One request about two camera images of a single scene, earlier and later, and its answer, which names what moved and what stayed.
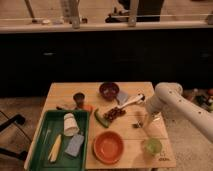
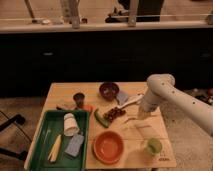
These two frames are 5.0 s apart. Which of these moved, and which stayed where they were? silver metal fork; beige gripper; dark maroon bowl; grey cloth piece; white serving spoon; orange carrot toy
Moved: silver metal fork; beige gripper
Stayed: grey cloth piece; white serving spoon; orange carrot toy; dark maroon bowl
